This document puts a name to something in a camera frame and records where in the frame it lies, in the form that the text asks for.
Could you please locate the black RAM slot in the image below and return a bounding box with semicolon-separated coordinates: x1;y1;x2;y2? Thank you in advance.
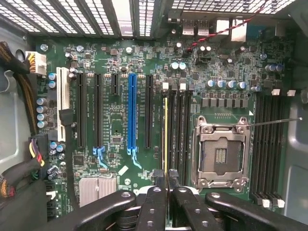
274;93;286;208
251;95;265;205
167;83;177;170
175;83;185;187
258;95;271;208
184;84;194;187
266;89;281;206

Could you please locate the silver finned heatsink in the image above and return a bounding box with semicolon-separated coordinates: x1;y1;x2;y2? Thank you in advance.
78;177;118;208

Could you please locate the silver CPU socket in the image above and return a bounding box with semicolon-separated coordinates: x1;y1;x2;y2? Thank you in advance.
193;115;253;193

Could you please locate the long black expansion slot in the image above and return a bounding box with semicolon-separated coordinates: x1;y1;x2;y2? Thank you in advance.
144;74;155;149
77;72;88;149
93;73;104;149

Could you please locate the blue expansion slot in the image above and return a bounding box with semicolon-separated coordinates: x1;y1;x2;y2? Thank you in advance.
127;73;138;150

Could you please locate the green motherboard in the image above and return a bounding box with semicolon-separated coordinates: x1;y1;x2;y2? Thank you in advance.
36;36;298;218

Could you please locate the thin metal locking lever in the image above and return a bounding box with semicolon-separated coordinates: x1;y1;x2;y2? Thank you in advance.
247;117;303;128

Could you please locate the short black expansion slot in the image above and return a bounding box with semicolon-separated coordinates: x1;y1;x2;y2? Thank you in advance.
111;73;120;96

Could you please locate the white PCI expansion slot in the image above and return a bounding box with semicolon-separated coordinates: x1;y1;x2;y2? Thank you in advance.
56;66;71;142

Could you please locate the grey metal PC case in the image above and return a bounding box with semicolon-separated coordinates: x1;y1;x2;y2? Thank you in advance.
0;0;308;231

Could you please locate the white power connector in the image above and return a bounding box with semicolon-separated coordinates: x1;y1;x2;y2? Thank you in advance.
25;51;47;77

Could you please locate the black power connector with wires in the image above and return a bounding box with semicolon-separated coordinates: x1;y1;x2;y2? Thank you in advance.
28;135;49;168

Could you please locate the braided black cable bundle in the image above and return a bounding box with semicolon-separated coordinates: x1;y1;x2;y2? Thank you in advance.
0;158;41;200
0;40;33;75

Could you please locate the red and black twisted wire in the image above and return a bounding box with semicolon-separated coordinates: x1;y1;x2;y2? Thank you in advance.
186;0;275;53

